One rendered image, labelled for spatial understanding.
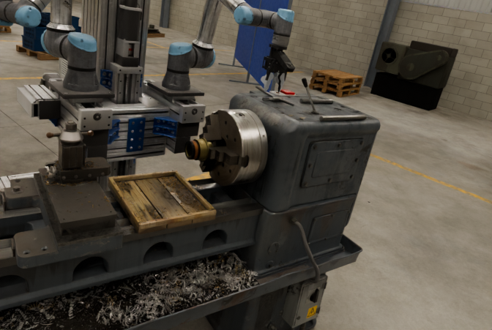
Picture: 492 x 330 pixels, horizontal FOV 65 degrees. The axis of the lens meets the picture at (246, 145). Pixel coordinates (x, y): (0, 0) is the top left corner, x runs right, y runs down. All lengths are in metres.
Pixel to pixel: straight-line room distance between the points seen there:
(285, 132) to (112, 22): 1.03
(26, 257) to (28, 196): 0.33
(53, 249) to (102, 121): 0.69
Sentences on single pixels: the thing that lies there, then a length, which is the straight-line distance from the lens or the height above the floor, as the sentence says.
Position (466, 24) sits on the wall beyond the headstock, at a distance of 11.44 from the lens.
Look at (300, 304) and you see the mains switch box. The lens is 2.07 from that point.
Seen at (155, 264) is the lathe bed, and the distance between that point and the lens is 1.52.
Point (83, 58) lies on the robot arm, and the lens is 1.83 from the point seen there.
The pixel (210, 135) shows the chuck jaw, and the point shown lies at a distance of 1.55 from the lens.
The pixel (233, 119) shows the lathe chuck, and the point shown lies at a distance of 1.50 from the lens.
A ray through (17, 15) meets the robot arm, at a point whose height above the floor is 1.46.
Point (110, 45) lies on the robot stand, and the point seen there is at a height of 1.34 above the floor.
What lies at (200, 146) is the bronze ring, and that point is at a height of 1.11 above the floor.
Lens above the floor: 1.65
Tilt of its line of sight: 20 degrees down
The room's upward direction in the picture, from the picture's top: 11 degrees clockwise
